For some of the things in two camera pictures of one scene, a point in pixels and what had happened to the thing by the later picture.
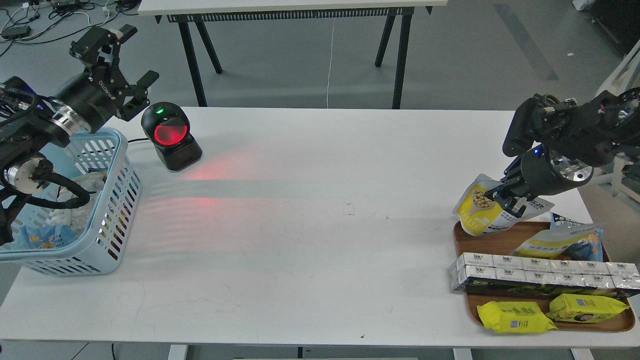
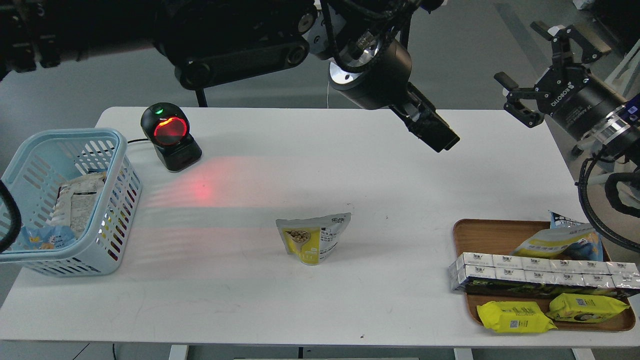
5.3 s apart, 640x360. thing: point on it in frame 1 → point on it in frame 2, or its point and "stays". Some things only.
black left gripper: [95, 95] → [381, 83]
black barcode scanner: [167, 125] stays
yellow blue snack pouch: [566, 239] stays
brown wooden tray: [507, 243] stays
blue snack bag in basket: [47, 237] stays
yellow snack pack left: [514, 317] stays
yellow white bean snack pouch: [479, 213] → [311, 239]
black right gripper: [541, 171] → [578, 101]
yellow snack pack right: [581, 308] stays
